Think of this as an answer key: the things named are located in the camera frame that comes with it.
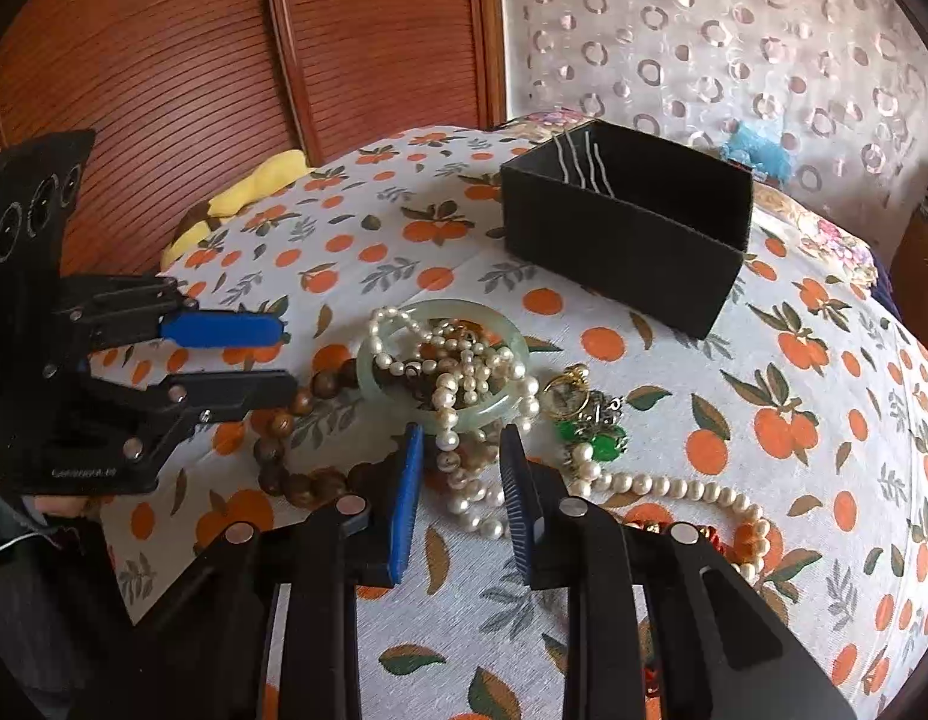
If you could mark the wooden wardrobe doors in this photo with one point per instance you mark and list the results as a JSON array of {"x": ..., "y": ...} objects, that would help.
[{"x": 171, "y": 52}]

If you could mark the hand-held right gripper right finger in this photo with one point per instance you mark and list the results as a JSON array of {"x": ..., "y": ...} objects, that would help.
[{"x": 519, "y": 510}]

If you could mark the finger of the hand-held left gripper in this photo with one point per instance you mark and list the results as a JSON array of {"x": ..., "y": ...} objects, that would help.
[
  {"x": 224, "y": 328},
  {"x": 239, "y": 390}
]

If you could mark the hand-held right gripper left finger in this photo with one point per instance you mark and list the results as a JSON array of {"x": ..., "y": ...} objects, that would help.
[{"x": 405, "y": 510}]

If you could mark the blue plush toy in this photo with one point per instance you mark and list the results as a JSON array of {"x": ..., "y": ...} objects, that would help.
[{"x": 760, "y": 150}]

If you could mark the person's left forearm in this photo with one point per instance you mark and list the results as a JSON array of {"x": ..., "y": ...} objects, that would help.
[{"x": 29, "y": 600}]

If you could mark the green gem charm cluster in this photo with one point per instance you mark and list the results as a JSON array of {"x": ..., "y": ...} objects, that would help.
[{"x": 595, "y": 444}]

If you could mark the pale green jade bangle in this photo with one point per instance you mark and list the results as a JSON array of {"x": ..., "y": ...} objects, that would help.
[{"x": 501, "y": 322}]

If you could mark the orange-print tablecloth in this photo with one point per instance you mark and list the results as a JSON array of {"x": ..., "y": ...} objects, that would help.
[{"x": 659, "y": 405}]

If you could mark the person's left hand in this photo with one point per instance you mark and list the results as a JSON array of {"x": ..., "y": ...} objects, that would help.
[{"x": 62, "y": 506}]

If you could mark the black box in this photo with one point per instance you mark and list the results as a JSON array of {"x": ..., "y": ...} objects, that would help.
[{"x": 621, "y": 255}]

